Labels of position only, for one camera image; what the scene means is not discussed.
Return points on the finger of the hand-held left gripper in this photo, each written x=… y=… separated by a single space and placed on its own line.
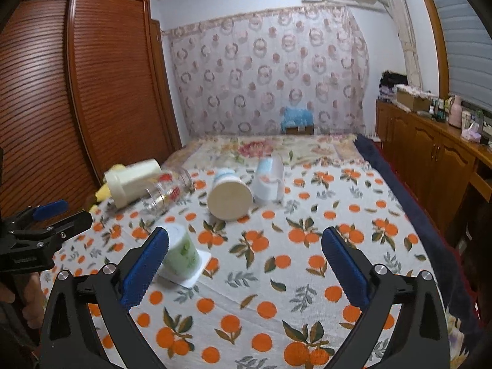
x=50 y=208
x=73 y=225

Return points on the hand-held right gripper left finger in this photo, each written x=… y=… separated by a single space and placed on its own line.
x=143 y=267

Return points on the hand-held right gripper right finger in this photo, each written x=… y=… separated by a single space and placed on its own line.
x=345 y=267

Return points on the green cup with white lid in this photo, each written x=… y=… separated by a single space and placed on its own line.
x=181 y=251

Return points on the cream plastic cup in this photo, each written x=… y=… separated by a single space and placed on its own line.
x=130 y=183

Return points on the clear glass cup red print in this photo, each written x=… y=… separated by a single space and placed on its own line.
x=169 y=194

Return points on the white blue cup cream base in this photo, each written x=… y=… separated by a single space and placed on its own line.
x=230 y=196

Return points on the person's left hand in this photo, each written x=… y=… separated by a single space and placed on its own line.
x=32 y=299

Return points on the yellow plush toy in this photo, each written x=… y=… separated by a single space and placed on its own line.
x=103 y=193

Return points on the orange fruit print bedsheet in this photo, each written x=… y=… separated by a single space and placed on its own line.
x=269 y=276

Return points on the navy blue blanket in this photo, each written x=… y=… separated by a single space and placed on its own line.
x=419 y=230

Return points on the brown wooden wardrobe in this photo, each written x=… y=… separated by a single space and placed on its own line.
x=77 y=96

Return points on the wooden sideboard cabinet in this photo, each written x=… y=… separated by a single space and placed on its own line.
x=430 y=153

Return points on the brown cardboard box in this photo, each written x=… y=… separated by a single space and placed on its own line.
x=299 y=129

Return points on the floral blanket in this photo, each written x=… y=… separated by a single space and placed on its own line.
x=246 y=150

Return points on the blue plastic bag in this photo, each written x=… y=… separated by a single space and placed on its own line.
x=296 y=116

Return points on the open cardboard box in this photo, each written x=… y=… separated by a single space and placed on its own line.
x=413 y=99

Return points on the small dark bottle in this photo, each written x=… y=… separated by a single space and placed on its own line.
x=438 y=110

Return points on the purple tissue pack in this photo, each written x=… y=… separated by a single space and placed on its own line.
x=471 y=132

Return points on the pile of dark clothes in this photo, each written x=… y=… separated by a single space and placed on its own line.
x=388 y=84

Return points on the pink thermos flask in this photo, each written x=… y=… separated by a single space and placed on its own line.
x=455 y=112

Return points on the white small bottle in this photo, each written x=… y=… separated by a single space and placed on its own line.
x=466 y=118

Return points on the white lace curtain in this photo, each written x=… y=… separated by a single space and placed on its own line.
x=407 y=34

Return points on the grey window blinds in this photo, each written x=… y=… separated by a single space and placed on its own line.
x=461 y=34

